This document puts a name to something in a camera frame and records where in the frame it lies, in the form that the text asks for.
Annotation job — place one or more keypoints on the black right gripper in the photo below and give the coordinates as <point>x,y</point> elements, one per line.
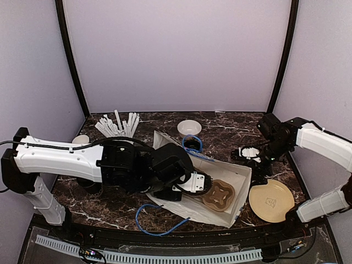
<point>255,175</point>

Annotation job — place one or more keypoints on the black table edge rail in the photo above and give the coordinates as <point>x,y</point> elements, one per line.
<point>149,230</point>

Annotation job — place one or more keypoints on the stack of paper cups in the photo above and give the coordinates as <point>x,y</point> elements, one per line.
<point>81,139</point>

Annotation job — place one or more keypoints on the blue checkered paper bag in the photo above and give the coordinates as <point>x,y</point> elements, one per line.
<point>191,208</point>

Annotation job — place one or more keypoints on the cream round plate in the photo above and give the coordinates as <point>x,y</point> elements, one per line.
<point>271,201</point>

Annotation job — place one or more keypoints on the brown cardboard cup carrier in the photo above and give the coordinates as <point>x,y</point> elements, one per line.
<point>220,196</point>

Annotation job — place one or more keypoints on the white slotted cable duct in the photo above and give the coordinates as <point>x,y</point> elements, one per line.
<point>134,254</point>

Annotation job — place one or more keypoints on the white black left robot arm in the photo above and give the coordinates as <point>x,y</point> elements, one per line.
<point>116,161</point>

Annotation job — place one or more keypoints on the bundle of wrapped straws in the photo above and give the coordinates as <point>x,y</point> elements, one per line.
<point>118,127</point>

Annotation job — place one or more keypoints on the black and white paper cup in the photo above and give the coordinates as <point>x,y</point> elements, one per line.
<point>91,187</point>

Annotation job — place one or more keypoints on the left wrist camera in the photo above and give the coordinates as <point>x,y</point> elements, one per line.
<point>198,184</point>

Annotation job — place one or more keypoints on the white ceramic bowl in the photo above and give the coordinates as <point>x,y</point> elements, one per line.
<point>189,127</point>

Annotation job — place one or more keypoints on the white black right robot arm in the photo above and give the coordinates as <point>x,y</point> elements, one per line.
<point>324,160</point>

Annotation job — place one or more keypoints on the stack of black lids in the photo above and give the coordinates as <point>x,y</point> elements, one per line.
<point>193,145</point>

